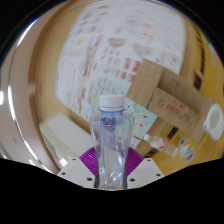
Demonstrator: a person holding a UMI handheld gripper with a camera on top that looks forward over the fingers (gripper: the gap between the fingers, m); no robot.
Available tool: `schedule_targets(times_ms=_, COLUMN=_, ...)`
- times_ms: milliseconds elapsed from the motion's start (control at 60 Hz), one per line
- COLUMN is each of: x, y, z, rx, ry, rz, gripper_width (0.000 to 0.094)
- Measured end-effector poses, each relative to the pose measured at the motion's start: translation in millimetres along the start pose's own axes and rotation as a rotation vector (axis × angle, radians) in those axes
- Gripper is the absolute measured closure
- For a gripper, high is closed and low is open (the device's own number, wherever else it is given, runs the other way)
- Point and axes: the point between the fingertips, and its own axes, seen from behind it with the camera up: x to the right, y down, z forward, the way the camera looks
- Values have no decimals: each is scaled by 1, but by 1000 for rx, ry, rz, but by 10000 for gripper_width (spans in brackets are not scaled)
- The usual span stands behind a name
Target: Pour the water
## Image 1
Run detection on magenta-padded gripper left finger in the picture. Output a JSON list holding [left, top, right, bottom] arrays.
[[57, 147, 98, 190]]

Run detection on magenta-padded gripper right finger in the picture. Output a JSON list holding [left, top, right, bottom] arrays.
[[126, 147, 165, 188]]

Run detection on clear white-capped water bottle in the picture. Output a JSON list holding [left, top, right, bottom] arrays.
[[89, 94, 136, 191]]

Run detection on white standing air conditioner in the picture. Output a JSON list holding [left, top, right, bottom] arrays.
[[39, 113, 96, 162]]

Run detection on small light blue sticker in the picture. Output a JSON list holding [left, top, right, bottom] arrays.
[[179, 146, 190, 159]]

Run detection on small printed sticker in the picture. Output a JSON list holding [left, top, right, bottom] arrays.
[[185, 148, 196, 164], [178, 135, 188, 148]]

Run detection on brown cardboard box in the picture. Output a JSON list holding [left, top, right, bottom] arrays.
[[125, 58, 215, 144]]

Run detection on white ceramic mug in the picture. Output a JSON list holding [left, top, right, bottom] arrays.
[[202, 103, 224, 142]]

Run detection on large wall poster with map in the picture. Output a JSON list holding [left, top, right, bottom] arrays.
[[55, 3, 186, 148]]

